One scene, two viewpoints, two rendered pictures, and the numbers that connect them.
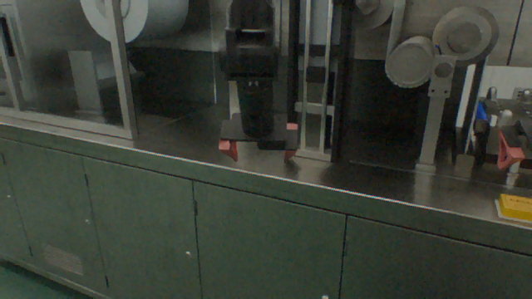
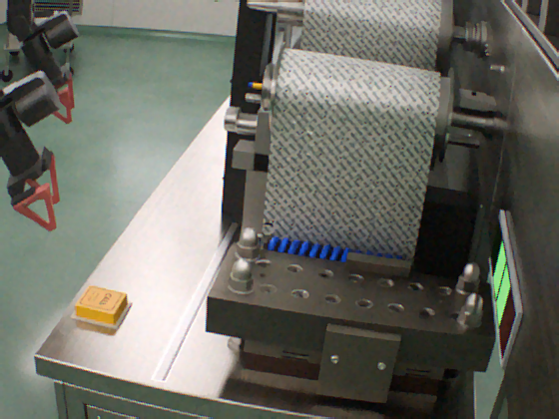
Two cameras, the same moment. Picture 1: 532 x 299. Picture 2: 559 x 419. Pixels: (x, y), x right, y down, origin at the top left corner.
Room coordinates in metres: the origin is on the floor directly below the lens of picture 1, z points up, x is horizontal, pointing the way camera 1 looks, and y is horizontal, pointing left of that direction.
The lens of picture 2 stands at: (0.62, -1.64, 1.60)
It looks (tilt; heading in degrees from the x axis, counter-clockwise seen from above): 24 degrees down; 72
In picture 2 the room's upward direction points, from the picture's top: 6 degrees clockwise
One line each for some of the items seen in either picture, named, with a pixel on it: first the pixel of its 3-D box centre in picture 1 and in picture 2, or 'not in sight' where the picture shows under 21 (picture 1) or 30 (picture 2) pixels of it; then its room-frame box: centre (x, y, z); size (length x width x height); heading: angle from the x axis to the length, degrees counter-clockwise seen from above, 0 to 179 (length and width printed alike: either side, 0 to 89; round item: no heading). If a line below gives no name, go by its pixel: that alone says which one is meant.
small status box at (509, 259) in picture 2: not in sight; (503, 282); (1.10, -1.00, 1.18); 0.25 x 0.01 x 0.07; 65
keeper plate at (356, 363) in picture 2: not in sight; (357, 365); (1.02, -0.83, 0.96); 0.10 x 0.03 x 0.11; 155
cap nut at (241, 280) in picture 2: not in sight; (242, 273); (0.88, -0.71, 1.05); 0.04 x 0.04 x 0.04
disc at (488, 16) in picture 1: (464, 36); (279, 88); (0.97, -0.50, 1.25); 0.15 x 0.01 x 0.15; 65
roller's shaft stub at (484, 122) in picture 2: not in sight; (470, 119); (1.24, -0.63, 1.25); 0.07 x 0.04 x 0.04; 155
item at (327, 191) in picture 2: (475, 84); (344, 199); (1.05, -0.61, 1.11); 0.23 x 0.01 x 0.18; 155
